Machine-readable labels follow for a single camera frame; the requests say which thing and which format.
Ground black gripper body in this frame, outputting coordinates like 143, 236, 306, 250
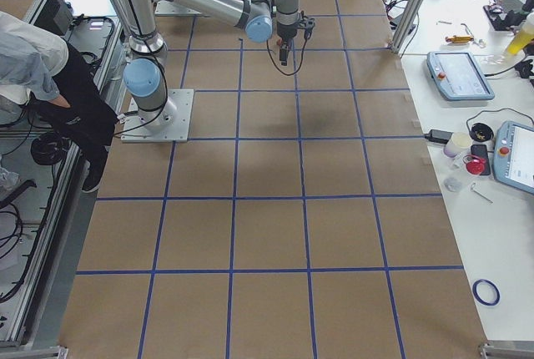
276, 21, 299, 51

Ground black cables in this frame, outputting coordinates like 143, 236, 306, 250
266, 24, 312, 77

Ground person in grey shirt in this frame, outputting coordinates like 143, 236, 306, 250
1, 12, 118, 193

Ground black power adapter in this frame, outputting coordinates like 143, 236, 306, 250
424, 129, 452, 144

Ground blue tape roll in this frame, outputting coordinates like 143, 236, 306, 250
471, 279, 501, 306

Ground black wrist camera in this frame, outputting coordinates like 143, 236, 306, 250
298, 11, 315, 41

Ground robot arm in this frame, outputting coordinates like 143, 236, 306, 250
111, 0, 307, 142

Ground red round object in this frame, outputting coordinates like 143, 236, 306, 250
463, 154, 486, 175

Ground teach pendant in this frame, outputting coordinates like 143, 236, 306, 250
426, 51, 495, 101
492, 121, 534, 194

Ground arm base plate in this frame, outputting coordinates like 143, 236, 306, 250
118, 89, 194, 143

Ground white cup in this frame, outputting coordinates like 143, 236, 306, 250
443, 132, 472, 158

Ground aluminium frame post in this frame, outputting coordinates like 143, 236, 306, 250
390, 0, 423, 53

